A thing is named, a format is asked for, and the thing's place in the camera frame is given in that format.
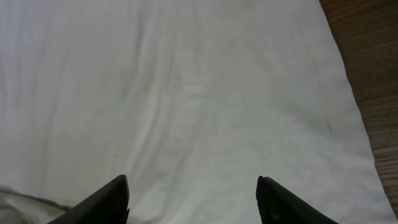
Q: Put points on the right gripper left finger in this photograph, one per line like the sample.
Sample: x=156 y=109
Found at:
x=108 y=205

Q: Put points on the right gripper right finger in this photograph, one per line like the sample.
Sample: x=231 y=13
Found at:
x=277 y=205

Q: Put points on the white t-shirt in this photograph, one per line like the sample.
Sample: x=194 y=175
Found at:
x=191 y=100

